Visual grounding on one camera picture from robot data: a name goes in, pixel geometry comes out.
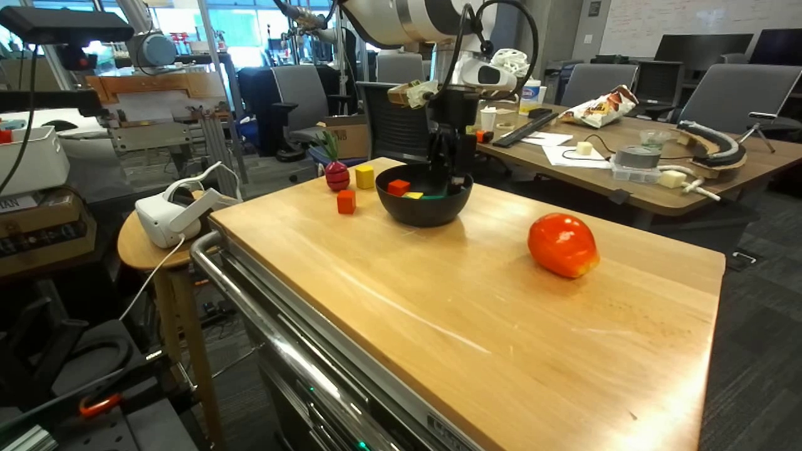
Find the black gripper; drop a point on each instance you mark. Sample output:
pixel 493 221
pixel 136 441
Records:
pixel 452 146

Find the yellow wooden block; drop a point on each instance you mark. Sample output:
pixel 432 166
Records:
pixel 363 175

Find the magenta toy radish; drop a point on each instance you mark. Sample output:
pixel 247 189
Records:
pixel 337 175

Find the orange-red wooden cube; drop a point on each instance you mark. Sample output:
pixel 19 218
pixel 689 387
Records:
pixel 346 201
pixel 396 186

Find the red plastic apple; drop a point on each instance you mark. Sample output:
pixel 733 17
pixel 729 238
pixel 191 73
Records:
pixel 562 244

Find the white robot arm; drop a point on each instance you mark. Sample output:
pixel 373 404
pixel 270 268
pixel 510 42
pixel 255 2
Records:
pixel 427 117

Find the black bowl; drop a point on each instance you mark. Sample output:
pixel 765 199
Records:
pixel 422 202

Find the white paper sheets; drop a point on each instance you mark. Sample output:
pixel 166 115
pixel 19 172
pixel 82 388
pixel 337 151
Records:
pixel 565 151

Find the snack chip bag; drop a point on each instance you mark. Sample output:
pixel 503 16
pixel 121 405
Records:
pixel 604 107

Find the wooden office desk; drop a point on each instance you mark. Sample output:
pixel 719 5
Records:
pixel 698 164

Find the white VR headset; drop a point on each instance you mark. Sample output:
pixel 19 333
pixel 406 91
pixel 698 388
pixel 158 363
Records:
pixel 175 211

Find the grey office chair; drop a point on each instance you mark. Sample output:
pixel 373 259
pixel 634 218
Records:
pixel 742 99

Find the round wooden stool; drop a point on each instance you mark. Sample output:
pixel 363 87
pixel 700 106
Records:
pixel 180 333

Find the chrome cart handle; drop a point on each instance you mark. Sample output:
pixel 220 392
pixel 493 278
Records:
pixel 328 413

